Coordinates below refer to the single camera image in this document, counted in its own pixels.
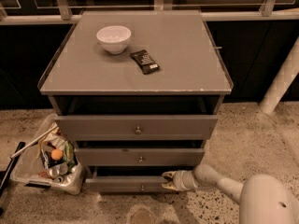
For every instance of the grey drawer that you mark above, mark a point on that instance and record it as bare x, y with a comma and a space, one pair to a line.
135, 179
139, 153
136, 127

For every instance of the black snack packet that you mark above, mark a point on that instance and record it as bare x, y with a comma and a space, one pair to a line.
47, 160

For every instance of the grey drawer cabinet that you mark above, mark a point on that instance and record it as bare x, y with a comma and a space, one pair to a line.
137, 93

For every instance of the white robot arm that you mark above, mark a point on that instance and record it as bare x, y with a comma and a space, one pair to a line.
262, 199

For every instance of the silver can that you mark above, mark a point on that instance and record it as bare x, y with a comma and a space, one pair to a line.
60, 169

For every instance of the grey bottom drawer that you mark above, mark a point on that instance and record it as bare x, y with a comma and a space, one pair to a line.
135, 179

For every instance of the white diagonal pole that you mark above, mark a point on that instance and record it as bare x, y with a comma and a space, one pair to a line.
282, 81

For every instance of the white ceramic bowl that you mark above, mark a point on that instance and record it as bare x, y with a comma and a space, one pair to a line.
114, 39

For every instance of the clear plastic storage bin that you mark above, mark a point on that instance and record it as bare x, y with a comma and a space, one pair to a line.
30, 170

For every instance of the orange fruit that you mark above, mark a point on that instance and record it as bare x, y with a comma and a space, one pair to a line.
56, 154

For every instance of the green snack packet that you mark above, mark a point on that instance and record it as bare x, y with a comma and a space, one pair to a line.
69, 155

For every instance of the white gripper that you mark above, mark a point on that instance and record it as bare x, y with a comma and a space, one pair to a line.
179, 180

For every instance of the grey top drawer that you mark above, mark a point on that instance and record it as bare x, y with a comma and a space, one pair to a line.
136, 127

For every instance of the grey middle drawer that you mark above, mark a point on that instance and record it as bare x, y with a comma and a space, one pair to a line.
139, 153

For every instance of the black snack bar wrapper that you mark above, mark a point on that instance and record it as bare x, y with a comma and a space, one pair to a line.
145, 62

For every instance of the metal railing frame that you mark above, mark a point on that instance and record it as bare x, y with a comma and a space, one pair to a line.
23, 12

